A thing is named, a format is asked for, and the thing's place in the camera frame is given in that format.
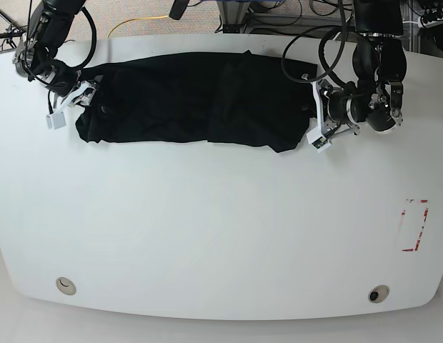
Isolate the table cable grommet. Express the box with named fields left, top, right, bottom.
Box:
left=368, top=285, right=389, bottom=304
left=56, top=277, right=76, bottom=296

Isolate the black T-shirt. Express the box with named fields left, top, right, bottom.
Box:
left=76, top=51, right=316, bottom=153

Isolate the aluminium table leg profile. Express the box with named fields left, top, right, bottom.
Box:
left=216, top=1, right=252, bottom=34

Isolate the black loop cable arm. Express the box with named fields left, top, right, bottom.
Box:
left=281, top=0, right=358, bottom=86

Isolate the yellow cable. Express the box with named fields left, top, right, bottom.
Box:
left=106, top=14, right=172, bottom=39

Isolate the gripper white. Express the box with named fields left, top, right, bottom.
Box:
left=46, top=81, right=100, bottom=129
left=302, top=73, right=362, bottom=154

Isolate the right table cable grommet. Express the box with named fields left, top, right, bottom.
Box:
left=368, top=285, right=389, bottom=304

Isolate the red tape rectangle marker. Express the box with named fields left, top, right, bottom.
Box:
left=399, top=199, right=429, bottom=252

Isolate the white power strip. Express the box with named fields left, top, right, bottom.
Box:
left=417, top=6, right=443, bottom=29

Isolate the left table cable grommet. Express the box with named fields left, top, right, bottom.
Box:
left=56, top=277, right=76, bottom=296

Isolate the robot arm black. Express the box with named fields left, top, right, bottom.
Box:
left=307, top=1, right=407, bottom=152
left=13, top=0, right=99, bottom=129

